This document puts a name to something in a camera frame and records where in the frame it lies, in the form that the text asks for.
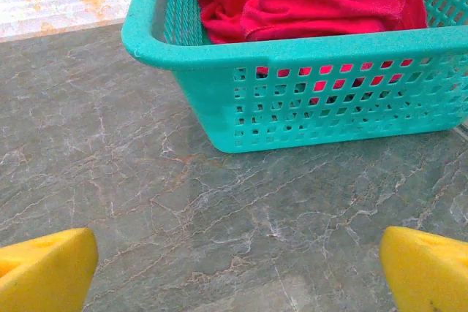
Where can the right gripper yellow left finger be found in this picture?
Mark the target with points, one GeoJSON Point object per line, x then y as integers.
{"type": "Point", "coordinates": [44, 275]}

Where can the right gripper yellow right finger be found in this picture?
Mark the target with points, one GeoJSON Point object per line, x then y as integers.
{"type": "Point", "coordinates": [428, 275]}

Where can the teal plastic basket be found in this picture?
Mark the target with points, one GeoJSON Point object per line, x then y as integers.
{"type": "Point", "coordinates": [204, 82]}

